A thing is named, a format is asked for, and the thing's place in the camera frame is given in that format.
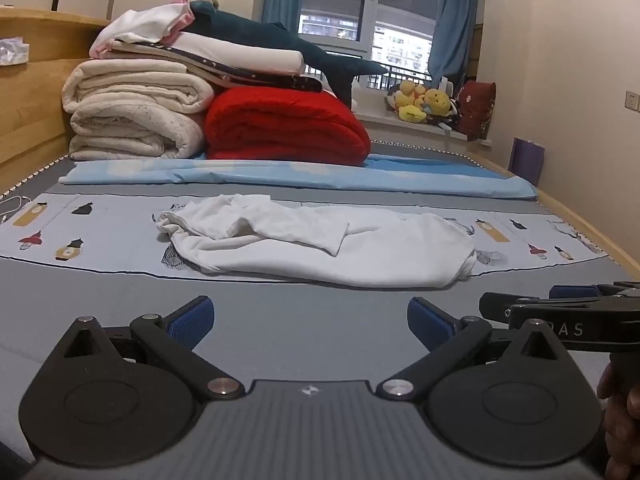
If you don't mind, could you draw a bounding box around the white folded bedding stack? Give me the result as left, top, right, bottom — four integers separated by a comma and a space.
107, 42, 323, 93

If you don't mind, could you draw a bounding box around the dark teal shark plush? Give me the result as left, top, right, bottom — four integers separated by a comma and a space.
189, 0, 390, 106

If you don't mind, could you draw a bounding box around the printed pale blue bed sheet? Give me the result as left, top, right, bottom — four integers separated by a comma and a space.
0, 192, 603, 277

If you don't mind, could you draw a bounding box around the wooden headboard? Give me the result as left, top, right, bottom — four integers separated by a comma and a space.
0, 7, 111, 181

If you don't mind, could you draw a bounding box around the yellow bear plush toy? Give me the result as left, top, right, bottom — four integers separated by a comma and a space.
395, 80, 427, 123

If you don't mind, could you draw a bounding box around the pink and white garment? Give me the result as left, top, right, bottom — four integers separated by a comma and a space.
90, 0, 195, 58

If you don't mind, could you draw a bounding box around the light blue folded sheet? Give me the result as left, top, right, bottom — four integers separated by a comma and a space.
58, 152, 538, 200

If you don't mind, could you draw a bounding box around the speckled cream folded blanket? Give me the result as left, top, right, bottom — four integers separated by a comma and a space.
69, 92, 207, 161

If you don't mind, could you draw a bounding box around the tissue pack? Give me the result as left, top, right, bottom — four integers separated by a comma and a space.
0, 36, 30, 67

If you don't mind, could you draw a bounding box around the white folded cloth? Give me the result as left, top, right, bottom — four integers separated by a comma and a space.
112, 31, 305, 75

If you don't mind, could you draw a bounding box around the dark red cushion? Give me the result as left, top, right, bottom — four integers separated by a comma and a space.
457, 80, 497, 142

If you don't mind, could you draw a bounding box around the window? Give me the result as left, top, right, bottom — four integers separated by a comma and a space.
297, 0, 446, 91

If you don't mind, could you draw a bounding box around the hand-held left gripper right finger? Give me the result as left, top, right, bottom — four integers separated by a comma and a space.
376, 297, 571, 401

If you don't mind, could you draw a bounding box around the white small garment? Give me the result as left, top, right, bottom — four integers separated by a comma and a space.
152, 194, 477, 289

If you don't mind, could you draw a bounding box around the yellow smiley plush toy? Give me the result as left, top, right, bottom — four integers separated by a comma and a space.
422, 89, 452, 117

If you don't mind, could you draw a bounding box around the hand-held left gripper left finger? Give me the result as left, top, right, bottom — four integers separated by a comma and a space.
50, 296, 246, 401

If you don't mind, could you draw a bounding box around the red folded blanket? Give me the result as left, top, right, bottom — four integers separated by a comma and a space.
204, 86, 372, 166

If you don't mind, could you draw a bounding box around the purple bag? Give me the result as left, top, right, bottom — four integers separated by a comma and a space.
509, 137, 546, 187

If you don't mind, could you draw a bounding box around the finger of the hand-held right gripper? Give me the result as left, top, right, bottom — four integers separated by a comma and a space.
479, 292, 601, 322
549, 282, 640, 302

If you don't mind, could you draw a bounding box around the white window sill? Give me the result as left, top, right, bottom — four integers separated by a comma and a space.
350, 97, 496, 152

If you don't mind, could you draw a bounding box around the person's right hand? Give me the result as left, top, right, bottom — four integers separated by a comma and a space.
597, 360, 640, 480

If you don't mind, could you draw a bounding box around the white cable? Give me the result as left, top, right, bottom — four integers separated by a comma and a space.
0, 195, 32, 224

